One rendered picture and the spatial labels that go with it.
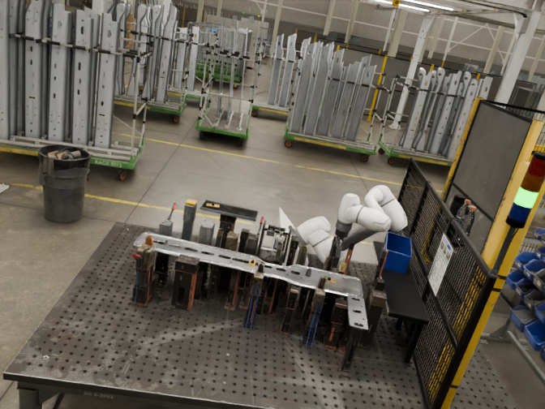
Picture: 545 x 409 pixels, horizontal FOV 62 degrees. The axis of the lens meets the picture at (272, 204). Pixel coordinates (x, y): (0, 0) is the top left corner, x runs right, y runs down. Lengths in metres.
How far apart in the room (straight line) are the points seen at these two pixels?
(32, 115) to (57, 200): 2.01
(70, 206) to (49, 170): 0.45
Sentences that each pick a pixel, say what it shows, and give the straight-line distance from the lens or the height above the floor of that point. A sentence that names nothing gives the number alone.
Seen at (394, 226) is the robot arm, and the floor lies 1.28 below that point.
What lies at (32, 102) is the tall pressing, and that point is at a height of 0.78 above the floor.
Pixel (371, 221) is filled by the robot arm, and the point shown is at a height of 1.47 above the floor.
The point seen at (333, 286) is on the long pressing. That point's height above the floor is 1.00.
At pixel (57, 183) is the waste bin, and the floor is 0.45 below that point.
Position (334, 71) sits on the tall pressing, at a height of 1.63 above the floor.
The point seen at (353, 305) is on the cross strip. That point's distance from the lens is 2.59.
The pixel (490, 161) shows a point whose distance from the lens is 4.84.
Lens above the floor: 2.35
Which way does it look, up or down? 22 degrees down
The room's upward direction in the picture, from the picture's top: 12 degrees clockwise
